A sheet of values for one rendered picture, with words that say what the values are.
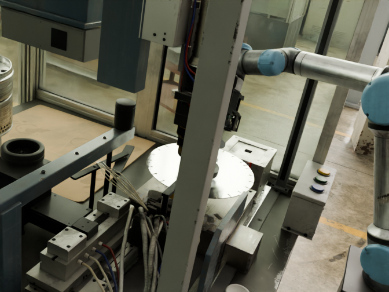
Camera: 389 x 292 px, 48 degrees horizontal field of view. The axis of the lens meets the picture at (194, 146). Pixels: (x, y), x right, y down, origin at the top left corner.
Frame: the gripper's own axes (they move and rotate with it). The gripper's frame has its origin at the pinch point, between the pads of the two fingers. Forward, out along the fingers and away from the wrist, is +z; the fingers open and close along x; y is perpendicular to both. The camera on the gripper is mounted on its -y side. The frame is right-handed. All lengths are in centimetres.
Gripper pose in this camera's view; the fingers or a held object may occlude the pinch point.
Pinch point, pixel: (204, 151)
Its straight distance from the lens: 135.7
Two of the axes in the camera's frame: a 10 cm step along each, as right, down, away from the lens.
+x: 4.8, 2.3, 8.5
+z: -2.8, 9.5, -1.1
